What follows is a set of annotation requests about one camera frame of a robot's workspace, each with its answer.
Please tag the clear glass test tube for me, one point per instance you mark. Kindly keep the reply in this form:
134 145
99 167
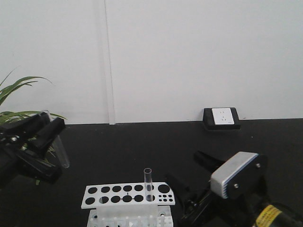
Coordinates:
148 184
60 152

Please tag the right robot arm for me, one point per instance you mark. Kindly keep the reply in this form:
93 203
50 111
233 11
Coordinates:
179 174

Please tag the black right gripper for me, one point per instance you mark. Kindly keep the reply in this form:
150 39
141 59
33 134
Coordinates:
200 209

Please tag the white test tube rack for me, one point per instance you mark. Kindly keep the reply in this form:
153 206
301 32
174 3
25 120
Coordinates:
129 205

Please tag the white wall socket box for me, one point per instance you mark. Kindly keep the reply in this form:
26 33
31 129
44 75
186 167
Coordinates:
226 118

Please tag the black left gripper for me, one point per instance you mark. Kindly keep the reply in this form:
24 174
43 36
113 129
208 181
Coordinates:
14 160

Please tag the green spider plant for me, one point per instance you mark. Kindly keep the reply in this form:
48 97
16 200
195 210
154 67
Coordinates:
20 109

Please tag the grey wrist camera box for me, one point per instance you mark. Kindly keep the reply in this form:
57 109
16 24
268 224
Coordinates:
238 174

